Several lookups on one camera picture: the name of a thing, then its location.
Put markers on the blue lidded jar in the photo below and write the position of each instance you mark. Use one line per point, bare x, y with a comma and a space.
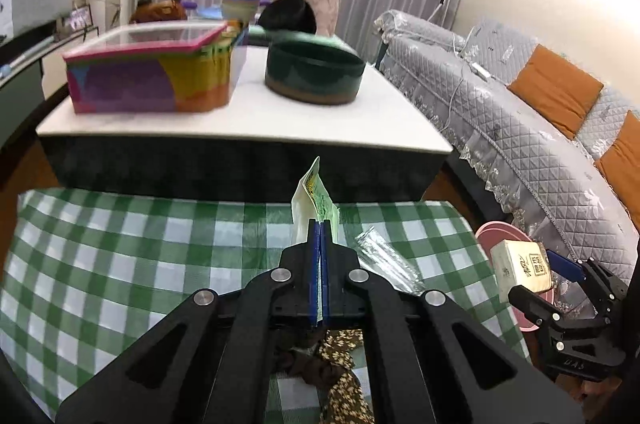
241, 4

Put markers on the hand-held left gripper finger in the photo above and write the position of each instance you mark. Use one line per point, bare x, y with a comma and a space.
325, 284
313, 284

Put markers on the green checked cloth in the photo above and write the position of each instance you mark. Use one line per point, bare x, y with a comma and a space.
125, 254

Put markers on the white coffee table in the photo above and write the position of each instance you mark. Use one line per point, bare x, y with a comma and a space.
300, 124

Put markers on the beige tissue packet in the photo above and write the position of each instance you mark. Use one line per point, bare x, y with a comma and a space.
520, 269

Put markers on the black bag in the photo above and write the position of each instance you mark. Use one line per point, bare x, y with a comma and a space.
287, 14

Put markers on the small picture frame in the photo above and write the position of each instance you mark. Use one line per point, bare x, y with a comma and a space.
80, 17

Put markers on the floral patterned cloth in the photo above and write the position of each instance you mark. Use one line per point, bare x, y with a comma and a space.
340, 379

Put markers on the black television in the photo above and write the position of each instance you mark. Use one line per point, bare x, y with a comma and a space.
25, 44

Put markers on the pink plastic bin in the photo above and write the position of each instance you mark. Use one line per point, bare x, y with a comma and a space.
487, 236

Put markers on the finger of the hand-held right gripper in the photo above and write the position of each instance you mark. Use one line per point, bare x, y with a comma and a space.
565, 261
535, 306

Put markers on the clear plastic wrapper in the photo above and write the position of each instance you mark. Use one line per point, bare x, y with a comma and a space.
385, 259

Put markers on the brown plush toy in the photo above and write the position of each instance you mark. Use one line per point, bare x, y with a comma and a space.
157, 9

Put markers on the television cabinet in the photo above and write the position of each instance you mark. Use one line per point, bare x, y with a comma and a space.
25, 89

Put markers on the colourful storage box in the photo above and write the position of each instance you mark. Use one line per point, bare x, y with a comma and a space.
130, 84

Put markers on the sofa with grey cover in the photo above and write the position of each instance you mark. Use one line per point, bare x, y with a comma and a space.
500, 129

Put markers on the dark green round tin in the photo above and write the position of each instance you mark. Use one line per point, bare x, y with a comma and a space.
310, 74

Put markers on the purple plastic container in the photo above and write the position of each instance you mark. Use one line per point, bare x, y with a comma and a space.
190, 5

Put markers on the pink patterned bag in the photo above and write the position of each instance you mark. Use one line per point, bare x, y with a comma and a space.
325, 4

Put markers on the green and white packet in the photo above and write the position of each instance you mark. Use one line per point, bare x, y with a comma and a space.
312, 199

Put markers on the pale green lid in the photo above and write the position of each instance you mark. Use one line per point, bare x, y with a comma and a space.
300, 38

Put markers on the orange cushion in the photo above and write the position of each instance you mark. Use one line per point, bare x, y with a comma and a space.
555, 89
625, 164

